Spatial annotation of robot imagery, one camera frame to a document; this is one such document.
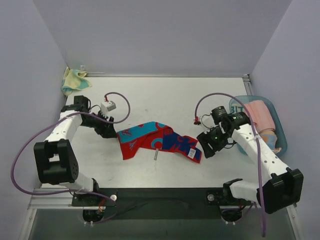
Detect red blue patterned towel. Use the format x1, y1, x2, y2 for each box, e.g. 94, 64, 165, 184
117, 121, 202, 164

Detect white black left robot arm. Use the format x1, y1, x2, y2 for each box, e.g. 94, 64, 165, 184
33, 95, 117, 206

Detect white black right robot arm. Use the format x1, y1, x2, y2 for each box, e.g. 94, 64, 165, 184
197, 106, 304, 214

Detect white rolled towel blue letters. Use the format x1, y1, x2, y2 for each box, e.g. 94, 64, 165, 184
229, 99, 246, 114

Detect pink rolled towel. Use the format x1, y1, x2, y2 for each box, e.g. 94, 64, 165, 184
244, 100, 276, 133

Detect peach blue rolled towel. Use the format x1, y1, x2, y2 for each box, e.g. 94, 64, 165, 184
259, 129, 282, 154

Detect yellow teal crumpled towel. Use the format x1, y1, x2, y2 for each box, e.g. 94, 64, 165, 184
61, 67, 92, 96

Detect blue plastic basket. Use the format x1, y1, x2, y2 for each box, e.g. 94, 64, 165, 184
236, 95, 288, 158

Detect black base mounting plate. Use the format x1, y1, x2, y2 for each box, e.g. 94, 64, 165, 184
71, 187, 251, 221

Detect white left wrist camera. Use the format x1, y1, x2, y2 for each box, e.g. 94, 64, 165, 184
100, 100, 117, 115

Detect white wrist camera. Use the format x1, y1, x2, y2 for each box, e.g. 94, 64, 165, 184
100, 100, 117, 115
193, 115, 215, 130

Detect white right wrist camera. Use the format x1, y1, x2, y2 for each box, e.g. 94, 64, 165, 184
193, 115, 215, 130

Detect aluminium right frame rail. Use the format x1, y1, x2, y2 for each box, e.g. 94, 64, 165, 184
242, 74, 254, 96

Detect aluminium frame rail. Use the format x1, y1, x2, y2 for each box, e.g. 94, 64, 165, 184
27, 188, 83, 210
242, 74, 254, 96

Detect aluminium front frame rail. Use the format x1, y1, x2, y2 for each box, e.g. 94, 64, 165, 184
27, 188, 83, 210

